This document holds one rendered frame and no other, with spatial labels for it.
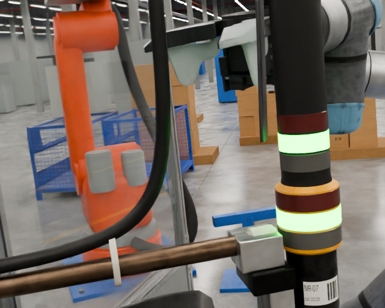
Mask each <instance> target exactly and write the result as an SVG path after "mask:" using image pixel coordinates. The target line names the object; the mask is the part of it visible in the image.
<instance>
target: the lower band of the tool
mask: <svg viewBox="0 0 385 308"><path fill-rule="evenodd" d="M338 187H339V182H338V181H336V180H334V179H332V181H331V182H330V183H327V184H325V185H320V186H313V187H291V186H285V185H283V184H282V183H281V182H279V183H278V184H276V185H275V190H276V191H278V192H280V193H283V194H290V195H313V194H322V193H327V192H330V191H333V190H335V189H337V188H338ZM339 206H340V204H339V205H338V206H336V207H334V208H332V209H329V210H325V211H317V212H309V213H298V212H291V211H285V210H281V209H280V208H278V207H276V208H277V209H278V210H280V211H283V212H285V213H291V214H297V215H311V214H318V213H325V212H328V211H332V210H335V209H336V208H338V207H339ZM339 225H341V223H340V224H339ZM339 225H337V226H335V227H333V228H330V229H326V230H319V231H313V232H300V231H294V230H288V229H284V228H282V227H281V226H279V225H278V226H279V227H280V228H281V229H282V230H285V231H288V232H293V233H320V232H326V231H329V230H332V229H335V228H337V227H338V226H339ZM341 244H342V241H341V242H340V243H339V244H337V245H335V246H333V247H329V248H326V249H320V250H312V251H305V250H297V249H291V248H289V247H285V246H284V249H285V250H286V251H288V252H291V253H294V254H299V255H319V254H325V253H328V252H332V251H334V250H336V249H337V248H338V247H339V246H340V245H341Z"/></svg>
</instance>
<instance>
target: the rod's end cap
mask: <svg viewBox="0 0 385 308"><path fill-rule="evenodd" d="M276 231H277V229H276V228H275V227H273V225H271V224H269V225H262V226H258V227H251V228H248V229H247V232H246V233H247V234H248V235H253V236H257V235H263V234H267V233H274V232H276Z"/></svg>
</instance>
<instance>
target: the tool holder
mask: <svg viewBox="0 0 385 308"><path fill-rule="evenodd" d="M265 225H269V224H259V225H252V226H249V227H242V228H237V229H231V230H228V236H232V235H235V241H236V247H237V255H236V256H234V257H231V258H230V259H231V260H232V261H233V263H234V264H236V274H237V275H238V277H239V278H240V279H241V280H242V281H243V283H244V284H245V286H247V288H248V289H249V290H250V292H251V293H252V294H253V295H254V296H256V297H257V306H258V308H295V297H294V289H295V288H296V275H295V268H294V267H292V266H291V264H289V263H288V262H287V261H286V260H285V259H284V245H283V236H282V235H281V234H280V233H279V232H277V231H276V232H274V233H267V234H263V235H257V236H253V235H248V234H247V233H246V232H247V229H248V228H251V227H258V226H265Z"/></svg>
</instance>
